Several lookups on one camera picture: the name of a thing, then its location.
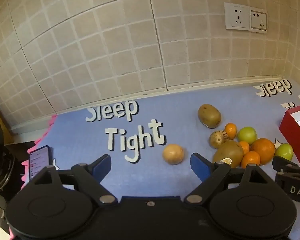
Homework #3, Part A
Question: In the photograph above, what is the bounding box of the large brown kiwi with sticker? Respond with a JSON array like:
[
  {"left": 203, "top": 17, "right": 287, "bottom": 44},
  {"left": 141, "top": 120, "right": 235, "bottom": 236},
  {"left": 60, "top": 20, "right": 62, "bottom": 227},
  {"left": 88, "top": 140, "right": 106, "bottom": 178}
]
[{"left": 212, "top": 141, "right": 244, "bottom": 168}]

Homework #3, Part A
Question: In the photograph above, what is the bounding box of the green apple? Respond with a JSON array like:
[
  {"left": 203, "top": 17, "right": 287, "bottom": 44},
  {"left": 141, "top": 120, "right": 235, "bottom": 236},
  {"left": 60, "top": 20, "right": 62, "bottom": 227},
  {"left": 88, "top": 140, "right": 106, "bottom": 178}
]
[
  {"left": 275, "top": 144, "right": 294, "bottom": 161},
  {"left": 237, "top": 127, "right": 257, "bottom": 145}
]

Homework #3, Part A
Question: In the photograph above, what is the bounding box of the tan round passion fruit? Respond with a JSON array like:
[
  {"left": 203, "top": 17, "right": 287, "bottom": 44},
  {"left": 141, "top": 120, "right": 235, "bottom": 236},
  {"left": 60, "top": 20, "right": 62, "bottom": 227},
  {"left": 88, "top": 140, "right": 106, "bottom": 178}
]
[{"left": 162, "top": 144, "right": 185, "bottom": 165}]

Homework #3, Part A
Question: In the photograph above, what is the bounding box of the large orange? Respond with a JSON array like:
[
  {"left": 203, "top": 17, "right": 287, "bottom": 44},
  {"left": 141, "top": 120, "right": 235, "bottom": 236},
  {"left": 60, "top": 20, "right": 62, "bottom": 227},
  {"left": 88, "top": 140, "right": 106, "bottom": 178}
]
[{"left": 250, "top": 138, "right": 275, "bottom": 165}]

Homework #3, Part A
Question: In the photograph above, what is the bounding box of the small tangerine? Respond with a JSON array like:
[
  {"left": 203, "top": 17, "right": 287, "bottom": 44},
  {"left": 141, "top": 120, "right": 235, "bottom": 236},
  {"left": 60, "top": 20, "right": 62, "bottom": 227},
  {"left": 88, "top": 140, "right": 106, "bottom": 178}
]
[{"left": 224, "top": 123, "right": 237, "bottom": 140}]

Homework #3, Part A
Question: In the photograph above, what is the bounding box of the small brown kiwi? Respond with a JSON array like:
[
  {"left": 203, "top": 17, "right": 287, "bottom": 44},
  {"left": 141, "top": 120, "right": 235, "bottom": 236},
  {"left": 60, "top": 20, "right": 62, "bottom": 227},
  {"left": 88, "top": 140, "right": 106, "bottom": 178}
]
[{"left": 198, "top": 104, "right": 222, "bottom": 129}]

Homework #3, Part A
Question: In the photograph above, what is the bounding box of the red white cardboard box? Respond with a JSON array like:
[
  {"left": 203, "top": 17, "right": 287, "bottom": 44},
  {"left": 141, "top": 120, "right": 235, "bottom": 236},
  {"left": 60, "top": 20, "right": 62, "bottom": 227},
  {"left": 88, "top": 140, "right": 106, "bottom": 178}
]
[{"left": 279, "top": 106, "right": 300, "bottom": 163}]

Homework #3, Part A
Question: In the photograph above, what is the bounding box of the black smartphone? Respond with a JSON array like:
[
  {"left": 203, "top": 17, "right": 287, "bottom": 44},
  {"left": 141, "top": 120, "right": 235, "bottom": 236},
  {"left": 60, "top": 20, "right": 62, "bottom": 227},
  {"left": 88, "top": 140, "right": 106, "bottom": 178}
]
[{"left": 29, "top": 145, "right": 52, "bottom": 180}]

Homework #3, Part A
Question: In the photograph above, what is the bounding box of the blue sleep tight mat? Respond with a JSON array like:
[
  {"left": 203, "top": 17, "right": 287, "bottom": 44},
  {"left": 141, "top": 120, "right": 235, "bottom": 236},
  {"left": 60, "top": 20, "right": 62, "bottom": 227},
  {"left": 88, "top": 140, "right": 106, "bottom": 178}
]
[{"left": 39, "top": 78, "right": 300, "bottom": 198}]

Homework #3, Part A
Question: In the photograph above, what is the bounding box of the black stove appliance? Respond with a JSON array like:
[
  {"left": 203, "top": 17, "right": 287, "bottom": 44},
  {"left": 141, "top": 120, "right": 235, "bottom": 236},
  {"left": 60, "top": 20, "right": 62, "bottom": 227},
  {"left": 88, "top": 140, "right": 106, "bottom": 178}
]
[{"left": 0, "top": 116, "right": 17, "bottom": 232}]

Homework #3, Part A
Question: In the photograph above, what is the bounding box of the white wall socket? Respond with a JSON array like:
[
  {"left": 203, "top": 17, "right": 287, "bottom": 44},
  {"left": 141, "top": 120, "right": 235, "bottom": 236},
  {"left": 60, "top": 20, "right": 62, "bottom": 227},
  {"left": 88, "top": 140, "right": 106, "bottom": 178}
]
[{"left": 224, "top": 3, "right": 249, "bottom": 31}]

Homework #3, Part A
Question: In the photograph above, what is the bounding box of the beige framed wall socket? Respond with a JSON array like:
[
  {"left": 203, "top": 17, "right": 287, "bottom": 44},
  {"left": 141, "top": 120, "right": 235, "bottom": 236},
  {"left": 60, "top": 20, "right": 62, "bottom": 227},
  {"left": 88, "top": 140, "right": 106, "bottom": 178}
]
[{"left": 249, "top": 7, "right": 268, "bottom": 34}]

